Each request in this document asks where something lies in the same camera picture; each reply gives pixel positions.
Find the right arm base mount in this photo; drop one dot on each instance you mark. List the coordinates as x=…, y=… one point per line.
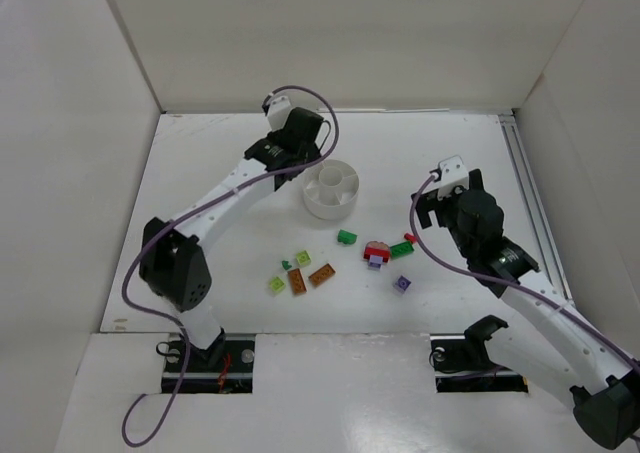
x=461, y=363

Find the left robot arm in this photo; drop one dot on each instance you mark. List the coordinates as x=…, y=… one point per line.
x=175, y=268

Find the white round divided container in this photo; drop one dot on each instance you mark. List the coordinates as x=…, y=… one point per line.
x=330, y=190

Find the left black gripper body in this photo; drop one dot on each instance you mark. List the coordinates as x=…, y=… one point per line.
x=310, y=149

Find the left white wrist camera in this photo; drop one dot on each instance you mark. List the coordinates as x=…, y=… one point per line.
x=277, y=107

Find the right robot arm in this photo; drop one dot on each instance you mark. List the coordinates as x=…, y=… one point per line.
x=596, y=379

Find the green lego plate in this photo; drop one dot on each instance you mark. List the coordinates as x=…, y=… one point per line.
x=400, y=250

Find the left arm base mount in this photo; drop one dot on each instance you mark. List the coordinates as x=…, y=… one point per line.
x=231, y=373

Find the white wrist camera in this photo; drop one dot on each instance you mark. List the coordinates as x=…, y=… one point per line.
x=452, y=177
x=277, y=107

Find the brown lego plate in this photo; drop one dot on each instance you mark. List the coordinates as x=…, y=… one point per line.
x=322, y=275
x=296, y=282

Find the dark green lego brick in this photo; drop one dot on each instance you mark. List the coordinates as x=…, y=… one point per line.
x=346, y=237

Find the red pink lego figure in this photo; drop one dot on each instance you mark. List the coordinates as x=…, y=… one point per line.
x=376, y=254

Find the small red lego piece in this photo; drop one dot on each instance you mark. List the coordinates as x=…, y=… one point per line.
x=409, y=236

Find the aluminium rail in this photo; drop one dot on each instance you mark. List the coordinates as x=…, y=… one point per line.
x=548, y=253

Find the purple lego brick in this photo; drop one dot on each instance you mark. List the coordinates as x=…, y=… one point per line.
x=402, y=284

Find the lime green lego brick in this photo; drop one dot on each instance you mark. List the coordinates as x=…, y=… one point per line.
x=276, y=285
x=303, y=258

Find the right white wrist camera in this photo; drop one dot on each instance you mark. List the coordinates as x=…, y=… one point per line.
x=452, y=177

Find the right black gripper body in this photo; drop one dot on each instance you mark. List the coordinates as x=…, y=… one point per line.
x=425, y=209

